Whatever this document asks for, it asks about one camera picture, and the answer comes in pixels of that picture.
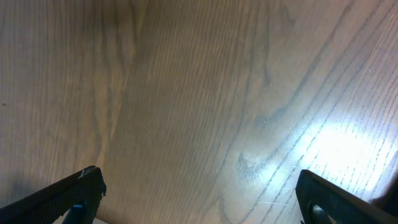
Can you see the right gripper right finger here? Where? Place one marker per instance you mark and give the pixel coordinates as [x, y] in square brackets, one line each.
[320, 201]

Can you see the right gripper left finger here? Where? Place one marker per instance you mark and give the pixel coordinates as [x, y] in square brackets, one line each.
[76, 197]

